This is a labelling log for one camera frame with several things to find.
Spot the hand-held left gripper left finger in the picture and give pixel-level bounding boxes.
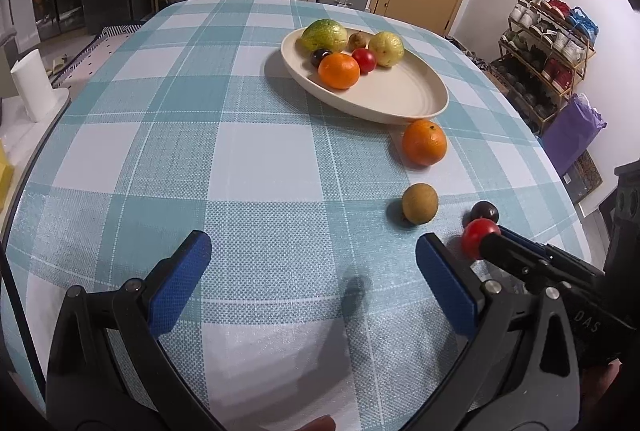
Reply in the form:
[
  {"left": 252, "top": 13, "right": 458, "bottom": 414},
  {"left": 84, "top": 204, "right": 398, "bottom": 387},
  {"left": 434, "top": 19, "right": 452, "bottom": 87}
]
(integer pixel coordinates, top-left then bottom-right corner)
[{"left": 44, "top": 230, "right": 226, "bottom": 431}]

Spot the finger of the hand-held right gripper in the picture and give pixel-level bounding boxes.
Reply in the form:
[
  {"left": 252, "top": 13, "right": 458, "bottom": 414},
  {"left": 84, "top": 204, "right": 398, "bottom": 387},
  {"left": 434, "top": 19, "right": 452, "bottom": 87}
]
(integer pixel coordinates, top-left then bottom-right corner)
[
  {"left": 480, "top": 233, "right": 566, "bottom": 292},
  {"left": 500, "top": 226, "right": 601, "bottom": 277}
]

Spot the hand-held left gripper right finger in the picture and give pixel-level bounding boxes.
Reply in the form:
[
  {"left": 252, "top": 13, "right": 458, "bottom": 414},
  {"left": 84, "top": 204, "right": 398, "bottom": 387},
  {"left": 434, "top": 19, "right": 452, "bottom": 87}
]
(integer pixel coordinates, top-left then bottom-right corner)
[{"left": 400, "top": 234, "right": 582, "bottom": 431}]

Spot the red cherry tomato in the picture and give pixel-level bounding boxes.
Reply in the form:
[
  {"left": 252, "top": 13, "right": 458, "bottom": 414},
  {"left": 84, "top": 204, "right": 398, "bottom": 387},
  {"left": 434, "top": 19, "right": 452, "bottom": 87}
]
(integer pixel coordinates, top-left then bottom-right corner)
[
  {"left": 351, "top": 48, "right": 377, "bottom": 74},
  {"left": 461, "top": 218, "right": 502, "bottom": 260}
]

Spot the cream round plate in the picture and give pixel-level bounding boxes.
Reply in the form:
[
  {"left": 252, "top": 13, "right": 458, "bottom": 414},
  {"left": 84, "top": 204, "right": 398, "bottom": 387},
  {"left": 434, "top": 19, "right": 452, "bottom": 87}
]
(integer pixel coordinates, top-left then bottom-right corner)
[{"left": 280, "top": 26, "right": 449, "bottom": 126}]

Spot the orange mandarin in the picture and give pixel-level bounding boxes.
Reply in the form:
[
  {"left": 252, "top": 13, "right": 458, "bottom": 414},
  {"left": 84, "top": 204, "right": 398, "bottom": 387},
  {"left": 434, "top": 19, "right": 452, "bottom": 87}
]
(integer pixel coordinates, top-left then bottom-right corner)
[
  {"left": 402, "top": 120, "right": 448, "bottom": 167},
  {"left": 318, "top": 52, "right": 361, "bottom": 90}
]

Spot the pale yellow guava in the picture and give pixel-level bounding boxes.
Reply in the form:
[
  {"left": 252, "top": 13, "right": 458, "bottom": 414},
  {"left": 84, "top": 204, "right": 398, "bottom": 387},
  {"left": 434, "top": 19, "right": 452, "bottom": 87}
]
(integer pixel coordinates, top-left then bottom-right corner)
[{"left": 368, "top": 31, "right": 405, "bottom": 68}]

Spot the greenish yellow guava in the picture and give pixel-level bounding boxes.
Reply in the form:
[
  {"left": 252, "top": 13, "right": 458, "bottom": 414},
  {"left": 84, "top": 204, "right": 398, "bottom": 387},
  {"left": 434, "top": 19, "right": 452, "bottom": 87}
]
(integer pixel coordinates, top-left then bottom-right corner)
[{"left": 300, "top": 18, "right": 348, "bottom": 54}]

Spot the person's right hand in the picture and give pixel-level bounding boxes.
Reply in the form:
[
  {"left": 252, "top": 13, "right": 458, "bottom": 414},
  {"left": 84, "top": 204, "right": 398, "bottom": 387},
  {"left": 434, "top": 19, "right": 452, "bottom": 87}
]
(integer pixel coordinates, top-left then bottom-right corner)
[{"left": 580, "top": 360, "right": 626, "bottom": 419}]

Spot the person's left hand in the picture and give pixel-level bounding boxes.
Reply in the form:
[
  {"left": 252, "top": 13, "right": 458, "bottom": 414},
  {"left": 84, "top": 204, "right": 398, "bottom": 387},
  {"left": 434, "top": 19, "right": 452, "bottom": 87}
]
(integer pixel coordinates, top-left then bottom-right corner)
[{"left": 294, "top": 415, "right": 337, "bottom": 431}]

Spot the brown longan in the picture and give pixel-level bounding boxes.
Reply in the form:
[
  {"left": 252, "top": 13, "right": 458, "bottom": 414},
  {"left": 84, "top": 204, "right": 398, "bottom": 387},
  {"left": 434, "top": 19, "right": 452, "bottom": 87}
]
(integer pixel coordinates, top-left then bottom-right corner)
[{"left": 402, "top": 183, "right": 439, "bottom": 225}]

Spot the dark patterned box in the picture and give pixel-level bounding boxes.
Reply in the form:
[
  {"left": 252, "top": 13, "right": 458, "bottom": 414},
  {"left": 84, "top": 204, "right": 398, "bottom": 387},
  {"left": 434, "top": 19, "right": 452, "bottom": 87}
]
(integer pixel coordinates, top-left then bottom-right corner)
[{"left": 562, "top": 151, "right": 603, "bottom": 204}]

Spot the purple paper bag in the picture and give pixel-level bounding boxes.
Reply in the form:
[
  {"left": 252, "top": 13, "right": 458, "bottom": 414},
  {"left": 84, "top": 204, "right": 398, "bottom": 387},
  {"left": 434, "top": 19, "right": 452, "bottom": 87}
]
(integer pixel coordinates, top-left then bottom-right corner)
[{"left": 541, "top": 94, "right": 608, "bottom": 177}]

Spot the teal checked tablecloth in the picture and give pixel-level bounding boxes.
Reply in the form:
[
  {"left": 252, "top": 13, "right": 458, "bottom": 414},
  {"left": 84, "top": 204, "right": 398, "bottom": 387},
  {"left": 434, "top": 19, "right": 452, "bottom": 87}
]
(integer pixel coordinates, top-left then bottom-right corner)
[{"left": 0, "top": 0, "right": 593, "bottom": 431}]

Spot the metal shoe rack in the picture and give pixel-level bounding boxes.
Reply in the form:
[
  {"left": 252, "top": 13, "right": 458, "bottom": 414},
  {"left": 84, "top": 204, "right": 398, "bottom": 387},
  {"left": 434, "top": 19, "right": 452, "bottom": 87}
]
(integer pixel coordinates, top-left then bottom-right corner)
[{"left": 492, "top": 0, "right": 598, "bottom": 134}]

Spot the shoe rack with shoes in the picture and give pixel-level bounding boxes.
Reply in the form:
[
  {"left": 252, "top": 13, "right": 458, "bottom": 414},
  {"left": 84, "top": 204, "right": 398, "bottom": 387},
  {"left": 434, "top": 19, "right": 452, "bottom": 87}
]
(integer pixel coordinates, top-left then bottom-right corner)
[{"left": 495, "top": 0, "right": 599, "bottom": 132}]

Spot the white side cabinet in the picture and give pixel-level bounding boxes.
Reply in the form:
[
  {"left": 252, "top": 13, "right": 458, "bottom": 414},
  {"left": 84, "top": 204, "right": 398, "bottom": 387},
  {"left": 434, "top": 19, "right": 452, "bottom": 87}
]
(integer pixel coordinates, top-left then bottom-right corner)
[{"left": 0, "top": 86, "right": 71, "bottom": 212}]

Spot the white paper towel roll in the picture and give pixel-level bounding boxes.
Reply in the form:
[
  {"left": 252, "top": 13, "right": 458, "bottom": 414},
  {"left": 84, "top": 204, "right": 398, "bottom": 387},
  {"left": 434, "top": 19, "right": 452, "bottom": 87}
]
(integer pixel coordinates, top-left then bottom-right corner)
[{"left": 11, "top": 48, "right": 57, "bottom": 123}]

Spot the black and white striped rug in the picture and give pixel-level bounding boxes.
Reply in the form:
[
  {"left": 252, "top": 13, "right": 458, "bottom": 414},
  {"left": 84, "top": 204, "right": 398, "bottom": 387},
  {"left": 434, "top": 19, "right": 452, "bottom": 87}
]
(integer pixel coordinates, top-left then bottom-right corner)
[{"left": 50, "top": 22, "right": 148, "bottom": 87}]

